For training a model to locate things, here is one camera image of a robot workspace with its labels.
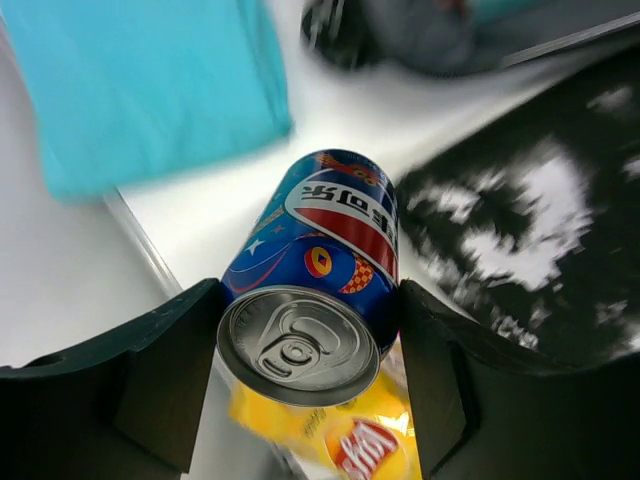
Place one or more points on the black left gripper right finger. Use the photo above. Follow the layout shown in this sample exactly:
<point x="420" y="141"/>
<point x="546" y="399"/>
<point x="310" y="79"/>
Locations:
<point x="487" y="408"/>

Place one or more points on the turquoise shorts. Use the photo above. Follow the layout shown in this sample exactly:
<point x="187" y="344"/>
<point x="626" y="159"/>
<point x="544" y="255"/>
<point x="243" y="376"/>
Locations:
<point x="131" y="91"/>

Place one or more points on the black white tie-dye shirt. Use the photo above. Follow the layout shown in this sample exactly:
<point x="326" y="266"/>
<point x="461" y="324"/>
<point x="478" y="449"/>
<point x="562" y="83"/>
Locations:
<point x="531" y="224"/>

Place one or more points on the yellow chips bag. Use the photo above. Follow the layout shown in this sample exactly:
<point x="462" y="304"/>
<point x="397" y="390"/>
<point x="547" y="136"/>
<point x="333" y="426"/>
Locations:
<point x="369" y="437"/>

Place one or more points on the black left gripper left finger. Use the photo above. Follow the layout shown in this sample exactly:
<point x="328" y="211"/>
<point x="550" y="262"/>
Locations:
<point x="125" y="404"/>

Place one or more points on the blue pepsi can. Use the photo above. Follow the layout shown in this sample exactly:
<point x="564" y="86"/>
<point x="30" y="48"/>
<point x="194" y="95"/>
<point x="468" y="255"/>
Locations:
<point x="310" y="297"/>

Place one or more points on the grey open suitcase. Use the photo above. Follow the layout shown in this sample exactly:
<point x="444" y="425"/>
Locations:
<point x="460" y="38"/>

